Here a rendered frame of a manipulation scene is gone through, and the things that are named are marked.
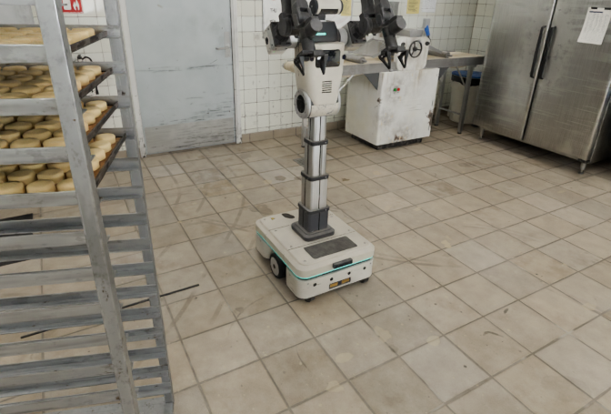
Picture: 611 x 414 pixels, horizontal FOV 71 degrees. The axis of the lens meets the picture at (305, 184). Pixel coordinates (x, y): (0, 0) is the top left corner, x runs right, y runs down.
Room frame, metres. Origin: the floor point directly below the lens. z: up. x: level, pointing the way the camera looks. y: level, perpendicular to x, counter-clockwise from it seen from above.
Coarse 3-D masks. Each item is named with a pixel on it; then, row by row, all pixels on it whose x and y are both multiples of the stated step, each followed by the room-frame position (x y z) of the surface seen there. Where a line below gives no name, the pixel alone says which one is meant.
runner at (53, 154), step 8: (0, 152) 0.72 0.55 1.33; (8, 152) 0.73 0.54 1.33; (16, 152) 0.73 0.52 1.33; (24, 152) 0.73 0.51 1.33; (32, 152) 0.73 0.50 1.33; (40, 152) 0.74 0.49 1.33; (48, 152) 0.74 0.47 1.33; (56, 152) 0.74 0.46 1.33; (64, 152) 0.74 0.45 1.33; (0, 160) 0.72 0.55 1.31; (8, 160) 0.73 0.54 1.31; (16, 160) 0.73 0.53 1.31; (24, 160) 0.73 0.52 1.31; (32, 160) 0.73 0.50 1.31; (40, 160) 0.74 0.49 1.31; (48, 160) 0.74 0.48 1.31; (56, 160) 0.74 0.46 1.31; (64, 160) 0.74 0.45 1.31
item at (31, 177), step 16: (96, 144) 1.03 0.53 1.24; (112, 144) 1.09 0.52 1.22; (96, 160) 0.92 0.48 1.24; (0, 176) 0.82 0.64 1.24; (16, 176) 0.82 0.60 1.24; (32, 176) 0.83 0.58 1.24; (48, 176) 0.82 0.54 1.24; (64, 176) 0.85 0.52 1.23; (0, 192) 0.75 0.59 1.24; (16, 192) 0.76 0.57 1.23; (32, 192) 0.76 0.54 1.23
